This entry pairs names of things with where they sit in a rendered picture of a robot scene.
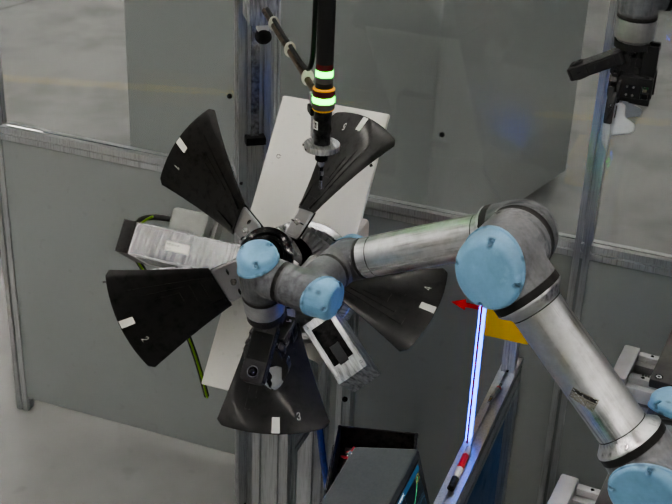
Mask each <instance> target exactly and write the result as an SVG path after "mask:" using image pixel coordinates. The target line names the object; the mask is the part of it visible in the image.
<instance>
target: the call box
mask: <svg viewBox="0 0 672 504"><path fill-rule="evenodd" d="M484 335H486V336H490V337H495V338H499V339H503V340H508V341H512V342H517V343H521V344H525V345H528V342H527V340H526V339H525V338H524V336H523V335H522V333H521V332H520V331H519V329H518V328H517V326H516V325H515V324H514V322H512V321H508V320H503V319H499V318H498V316H497V315H496V313H495V312H494V310H490V309H487V310H486V319H485V328H484Z"/></svg>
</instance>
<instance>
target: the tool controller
mask: <svg viewBox="0 0 672 504"><path fill-rule="evenodd" d="M320 504H430V502H429V497H428V492H427V488H426V483H425V478H424V474H423V469H422V465H421V460H420V455H419V451H418V450H417V449H397V448H369V447H356V448H354V449H353V451H352V452H351V454H350V456H349V457H348V459H347V461H346V462H345V464H344V466H343V467H342V469H341V470H340V472H339V474H338V475H337V477H336V479H335V480H334V482H333V483H332V485H331V487H330V488H329V490H328V492H327V493H326V495H325V497H324V498H323V500H322V501H321V503H320Z"/></svg>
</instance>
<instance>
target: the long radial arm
mask: <svg viewBox="0 0 672 504"><path fill-rule="evenodd" d="M239 246H240V245H239V244H235V243H230V242H226V241H221V240H217V239H212V238H207V237H203V236H198V235H194V234H189V233H185V232H180V231H176V230H171V229H167V228H162V227H157V226H153V225H148V224H144V223H139V222H137V224H136V227H135V231H134V234H133V237H132V241H131V244H130V247H129V251H128V254H129V255H131V256H133V257H134V258H136V259H138V260H140V261H141V262H143V263H145V264H147V265H150V266H155V267H159V268H169V267H193V268H209V269H212V268H214V267H217V266H219V265H221V264H223V263H226V262H228V261H230V260H232V259H235V258H236V256H237V252H238V249H239Z"/></svg>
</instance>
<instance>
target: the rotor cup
mask: <svg viewBox="0 0 672 504"><path fill-rule="evenodd" d="M257 239H261V240H267V241H269V242H271V243H273V245H274V246H275V247H276V248H277V251H278V253H279V257H280V259H283V260H285V261H288V262H290V263H293V262H294V260H295V261H296V262H297V263H299V264H298V265H299V266H302V265H303V263H304V262H305V261H306V260H307V259H308V258H309V257H310V256H314V253H313V251H312V249H311V248H310V247H309V245H308V244H307V243H306V242H305V241H303V240H302V239H301V238H300V240H296V239H294V238H292V237H289V236H288V235H287V234H286V233H285V232H283V231H282V230H280V229H278V228H275V227H260V228H257V229H255V230H253V231H251V232H250V233H249V234H247V235H246V236H245V238H244V239H243V240H242V242H241V244H240V246H239V249H240V247H242V245H244V244H245V243H247V242H249V241H252V240H257ZM239 249H238V250H239Z"/></svg>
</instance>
